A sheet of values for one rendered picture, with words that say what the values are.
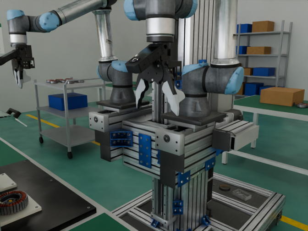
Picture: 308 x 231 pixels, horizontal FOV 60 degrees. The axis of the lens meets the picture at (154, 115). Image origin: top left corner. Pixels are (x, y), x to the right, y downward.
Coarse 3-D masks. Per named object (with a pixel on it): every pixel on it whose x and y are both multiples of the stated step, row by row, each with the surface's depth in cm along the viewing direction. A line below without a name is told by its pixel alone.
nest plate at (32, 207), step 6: (30, 198) 100; (30, 204) 96; (36, 204) 96; (24, 210) 92; (30, 210) 92; (36, 210) 93; (0, 216) 89; (6, 216) 89; (12, 216) 89; (18, 216) 89; (24, 216) 90; (0, 222) 86; (6, 222) 86
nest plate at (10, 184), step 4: (0, 176) 117; (4, 176) 117; (8, 176) 117; (0, 180) 114; (4, 180) 114; (8, 180) 114; (4, 184) 110; (8, 184) 110; (12, 184) 110; (4, 188) 108; (8, 188) 109
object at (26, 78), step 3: (18, 72) 128; (24, 72) 130; (18, 75) 128; (24, 75) 130; (18, 78) 129; (24, 78) 131; (27, 78) 132; (30, 78) 133; (18, 81) 129; (21, 81) 129; (24, 81) 131; (27, 81) 132; (18, 84) 130; (21, 84) 130; (21, 87) 131
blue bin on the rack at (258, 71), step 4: (256, 68) 635; (260, 68) 628; (264, 68) 622; (268, 68) 616; (272, 68) 633; (256, 72) 636; (260, 72) 630; (264, 72) 623; (268, 72) 618; (272, 72) 638; (264, 76) 625; (268, 76) 622
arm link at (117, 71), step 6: (114, 60) 153; (120, 60) 155; (114, 66) 148; (120, 66) 147; (108, 72) 154; (114, 72) 149; (120, 72) 147; (126, 72) 148; (114, 78) 150; (120, 78) 148; (126, 78) 149; (114, 84) 151; (120, 84) 149; (126, 84) 150
